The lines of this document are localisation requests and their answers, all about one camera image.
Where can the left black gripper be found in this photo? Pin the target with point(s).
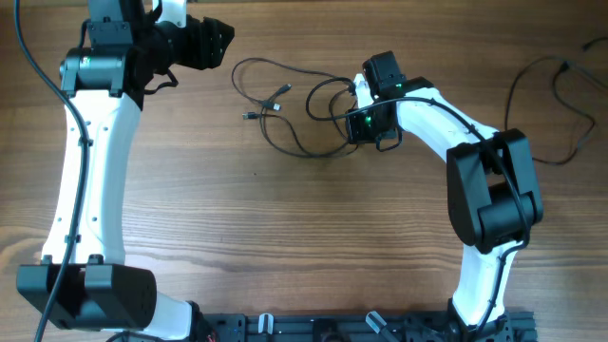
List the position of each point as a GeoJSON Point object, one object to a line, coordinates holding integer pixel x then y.
{"type": "Point", "coordinates": [206, 52]}

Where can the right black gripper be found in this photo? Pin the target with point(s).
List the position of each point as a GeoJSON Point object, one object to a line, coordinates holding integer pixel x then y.
{"type": "Point", "coordinates": [363, 128]}

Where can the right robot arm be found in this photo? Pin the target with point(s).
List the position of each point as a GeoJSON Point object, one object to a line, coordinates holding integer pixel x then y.
{"type": "Point", "coordinates": [493, 195]}

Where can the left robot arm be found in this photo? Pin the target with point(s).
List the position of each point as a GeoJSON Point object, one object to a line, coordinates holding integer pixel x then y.
{"type": "Point", "coordinates": [82, 281]}

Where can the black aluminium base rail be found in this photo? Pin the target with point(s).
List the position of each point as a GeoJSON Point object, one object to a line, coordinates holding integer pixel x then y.
{"type": "Point", "coordinates": [410, 327]}

